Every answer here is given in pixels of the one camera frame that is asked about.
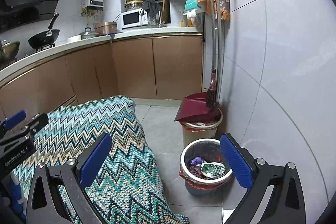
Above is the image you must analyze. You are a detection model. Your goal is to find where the brown rice cooker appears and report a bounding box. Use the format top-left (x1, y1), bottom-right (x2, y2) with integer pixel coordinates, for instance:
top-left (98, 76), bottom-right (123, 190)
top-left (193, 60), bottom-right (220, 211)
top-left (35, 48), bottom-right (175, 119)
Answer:
top-left (94, 21), bottom-right (118, 36)

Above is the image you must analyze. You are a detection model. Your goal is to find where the zigzag knitted table cloth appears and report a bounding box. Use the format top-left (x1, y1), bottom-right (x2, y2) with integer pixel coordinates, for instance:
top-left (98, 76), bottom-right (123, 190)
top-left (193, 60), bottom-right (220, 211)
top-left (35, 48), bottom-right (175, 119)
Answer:
top-left (14, 96), bottom-right (189, 223)

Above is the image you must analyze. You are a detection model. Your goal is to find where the brass coloured pot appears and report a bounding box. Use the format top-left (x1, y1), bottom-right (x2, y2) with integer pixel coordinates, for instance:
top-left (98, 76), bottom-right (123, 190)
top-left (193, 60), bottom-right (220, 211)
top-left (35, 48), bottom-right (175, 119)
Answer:
top-left (1, 40), bottom-right (21, 64)

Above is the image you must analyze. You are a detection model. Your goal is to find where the steel pot with lid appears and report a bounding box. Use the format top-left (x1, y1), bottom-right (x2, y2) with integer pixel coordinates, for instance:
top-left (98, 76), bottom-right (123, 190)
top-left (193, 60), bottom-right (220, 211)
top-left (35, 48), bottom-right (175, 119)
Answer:
top-left (79, 27), bottom-right (99, 40)

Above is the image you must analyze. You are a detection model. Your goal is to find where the white microwave oven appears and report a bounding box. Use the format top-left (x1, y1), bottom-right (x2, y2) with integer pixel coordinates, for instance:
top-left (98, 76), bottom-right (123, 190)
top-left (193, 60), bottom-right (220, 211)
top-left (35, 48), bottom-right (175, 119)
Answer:
top-left (120, 9), bottom-right (149, 30)

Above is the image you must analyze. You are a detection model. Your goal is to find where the dark red dustpan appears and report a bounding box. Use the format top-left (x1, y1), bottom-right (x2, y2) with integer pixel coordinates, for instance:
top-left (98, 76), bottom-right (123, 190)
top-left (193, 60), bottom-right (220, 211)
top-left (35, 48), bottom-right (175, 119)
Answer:
top-left (174, 91), bottom-right (219, 123)

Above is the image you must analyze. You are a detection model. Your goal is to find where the purple plastic wrapper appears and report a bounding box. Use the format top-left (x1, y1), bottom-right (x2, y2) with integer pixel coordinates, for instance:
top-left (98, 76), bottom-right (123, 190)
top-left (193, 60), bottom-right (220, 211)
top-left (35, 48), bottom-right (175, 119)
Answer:
top-left (189, 156), bottom-right (206, 166)

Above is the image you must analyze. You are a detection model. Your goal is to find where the glass lidded pot on microwave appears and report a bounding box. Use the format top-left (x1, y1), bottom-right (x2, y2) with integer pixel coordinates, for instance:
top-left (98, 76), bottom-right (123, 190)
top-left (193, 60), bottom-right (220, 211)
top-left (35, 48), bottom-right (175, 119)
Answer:
top-left (124, 0), bottom-right (143, 11)

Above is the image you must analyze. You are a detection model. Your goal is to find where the grey round trash bin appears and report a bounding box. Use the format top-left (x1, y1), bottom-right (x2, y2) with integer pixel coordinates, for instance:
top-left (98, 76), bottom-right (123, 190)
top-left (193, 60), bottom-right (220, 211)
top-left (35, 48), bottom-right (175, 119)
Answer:
top-left (179, 138), bottom-right (233, 196)

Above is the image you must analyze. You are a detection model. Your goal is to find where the red snack wrapper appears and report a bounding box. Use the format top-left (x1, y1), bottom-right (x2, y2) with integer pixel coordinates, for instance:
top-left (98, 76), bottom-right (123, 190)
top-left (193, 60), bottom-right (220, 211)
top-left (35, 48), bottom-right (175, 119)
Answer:
top-left (188, 164), bottom-right (207, 180)

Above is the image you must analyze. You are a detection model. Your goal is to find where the green snack packet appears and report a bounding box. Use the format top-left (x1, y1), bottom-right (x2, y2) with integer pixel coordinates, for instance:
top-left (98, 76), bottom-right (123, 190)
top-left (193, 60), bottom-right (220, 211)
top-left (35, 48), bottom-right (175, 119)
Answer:
top-left (201, 162), bottom-right (226, 178)

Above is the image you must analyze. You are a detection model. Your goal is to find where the beige trash bin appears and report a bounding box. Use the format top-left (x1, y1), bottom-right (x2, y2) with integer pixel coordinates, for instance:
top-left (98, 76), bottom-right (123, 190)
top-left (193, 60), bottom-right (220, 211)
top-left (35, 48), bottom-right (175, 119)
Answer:
top-left (179, 109), bottom-right (223, 147)

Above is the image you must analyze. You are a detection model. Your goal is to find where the black wok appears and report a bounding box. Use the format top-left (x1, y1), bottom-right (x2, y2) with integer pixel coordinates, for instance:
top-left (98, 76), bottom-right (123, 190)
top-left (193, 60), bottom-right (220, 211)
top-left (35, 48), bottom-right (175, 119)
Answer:
top-left (28, 13), bottom-right (60, 51)

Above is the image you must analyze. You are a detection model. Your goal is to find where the left hand blue white glove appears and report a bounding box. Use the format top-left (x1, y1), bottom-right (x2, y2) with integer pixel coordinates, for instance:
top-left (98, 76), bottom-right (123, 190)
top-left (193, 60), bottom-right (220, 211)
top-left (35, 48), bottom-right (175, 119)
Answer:
top-left (1, 172), bottom-right (27, 223)

